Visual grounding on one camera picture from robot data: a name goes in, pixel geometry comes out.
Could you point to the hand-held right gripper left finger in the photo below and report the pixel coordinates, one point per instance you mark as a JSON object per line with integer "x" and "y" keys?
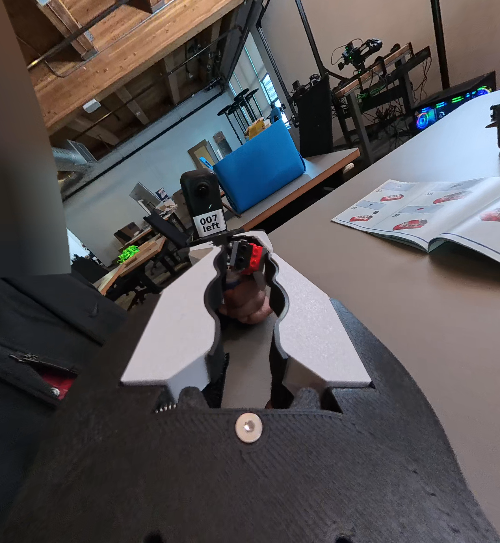
{"x": 177, "y": 322}

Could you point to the black upright panel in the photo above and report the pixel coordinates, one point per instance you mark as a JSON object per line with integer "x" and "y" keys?
{"x": 315, "y": 114}

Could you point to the person's left hand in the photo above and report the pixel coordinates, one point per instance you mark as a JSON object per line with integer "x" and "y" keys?
{"x": 245, "y": 307}

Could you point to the black vertical pole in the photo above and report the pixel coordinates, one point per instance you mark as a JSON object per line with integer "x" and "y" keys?
{"x": 439, "y": 42}

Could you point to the yellow box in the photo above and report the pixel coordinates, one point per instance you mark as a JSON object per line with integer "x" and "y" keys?
{"x": 256, "y": 129}

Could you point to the computer monitor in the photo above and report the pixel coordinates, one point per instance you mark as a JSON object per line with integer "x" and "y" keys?
{"x": 143, "y": 197}

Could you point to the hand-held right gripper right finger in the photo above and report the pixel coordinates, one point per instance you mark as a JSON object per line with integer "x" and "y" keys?
{"x": 317, "y": 335}

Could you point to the blue fabric bin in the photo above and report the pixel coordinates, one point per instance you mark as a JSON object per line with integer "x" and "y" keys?
{"x": 258, "y": 174}

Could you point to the black camera rig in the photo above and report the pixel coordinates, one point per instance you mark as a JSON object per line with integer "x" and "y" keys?
{"x": 360, "y": 53}

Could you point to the silver air duct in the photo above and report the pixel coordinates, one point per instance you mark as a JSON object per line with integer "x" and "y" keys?
{"x": 74, "y": 157}

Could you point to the person in dark sweater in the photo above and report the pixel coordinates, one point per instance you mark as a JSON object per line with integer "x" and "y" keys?
{"x": 25, "y": 424}

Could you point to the computer tower with coloured lights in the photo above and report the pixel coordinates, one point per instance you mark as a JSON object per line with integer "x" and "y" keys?
{"x": 449, "y": 106}

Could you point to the grey-brown desk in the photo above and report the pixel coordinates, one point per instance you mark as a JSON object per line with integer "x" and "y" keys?
{"x": 402, "y": 339}

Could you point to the bright green object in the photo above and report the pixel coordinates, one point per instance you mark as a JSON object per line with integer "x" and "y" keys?
{"x": 128, "y": 253}

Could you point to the grey side table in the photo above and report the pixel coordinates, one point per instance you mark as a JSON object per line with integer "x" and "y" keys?
{"x": 305, "y": 169}

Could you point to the brick instruction booklet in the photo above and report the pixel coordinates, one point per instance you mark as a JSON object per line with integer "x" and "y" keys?
{"x": 440, "y": 212}

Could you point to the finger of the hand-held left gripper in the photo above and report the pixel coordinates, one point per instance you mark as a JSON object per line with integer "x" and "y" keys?
{"x": 256, "y": 241}

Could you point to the red and grey brick assembly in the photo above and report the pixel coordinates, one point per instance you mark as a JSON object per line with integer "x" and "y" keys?
{"x": 246, "y": 256}

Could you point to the black bar stools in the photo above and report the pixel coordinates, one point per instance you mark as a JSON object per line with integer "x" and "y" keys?
{"x": 241, "y": 106}

